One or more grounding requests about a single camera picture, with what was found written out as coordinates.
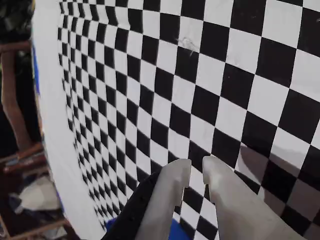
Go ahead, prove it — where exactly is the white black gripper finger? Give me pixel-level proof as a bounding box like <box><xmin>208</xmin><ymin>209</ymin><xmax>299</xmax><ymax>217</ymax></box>
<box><xmin>102</xmin><ymin>158</ymin><xmax>193</xmax><ymax>240</ymax></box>

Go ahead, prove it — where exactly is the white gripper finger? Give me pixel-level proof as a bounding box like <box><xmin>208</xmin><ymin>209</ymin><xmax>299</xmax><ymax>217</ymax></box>
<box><xmin>201</xmin><ymin>155</ymin><xmax>305</xmax><ymax>240</ymax></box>

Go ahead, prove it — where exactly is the blue round box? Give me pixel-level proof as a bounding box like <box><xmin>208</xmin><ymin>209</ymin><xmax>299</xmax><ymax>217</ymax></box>
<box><xmin>104</xmin><ymin>216</ymin><xmax>195</xmax><ymax>240</ymax></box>

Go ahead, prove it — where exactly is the light wooden bookshelf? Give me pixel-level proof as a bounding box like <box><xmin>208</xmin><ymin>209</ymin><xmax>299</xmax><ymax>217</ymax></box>
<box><xmin>0</xmin><ymin>149</ymin><xmax>75</xmax><ymax>240</ymax></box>

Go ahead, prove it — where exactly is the black white checkered mat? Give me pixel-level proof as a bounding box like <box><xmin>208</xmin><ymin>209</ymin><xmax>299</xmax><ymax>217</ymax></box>
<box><xmin>31</xmin><ymin>0</ymin><xmax>320</xmax><ymax>240</ymax></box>

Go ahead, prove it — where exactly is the blue tape strip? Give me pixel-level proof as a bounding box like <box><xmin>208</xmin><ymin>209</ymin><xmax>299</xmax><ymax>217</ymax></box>
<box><xmin>30</xmin><ymin>42</ymin><xmax>42</xmax><ymax>101</ymax></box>

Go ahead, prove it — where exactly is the brown wooden chair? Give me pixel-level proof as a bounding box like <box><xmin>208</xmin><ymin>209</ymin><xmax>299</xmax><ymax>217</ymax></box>
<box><xmin>0</xmin><ymin>41</ymin><xmax>50</xmax><ymax>161</ymax></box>

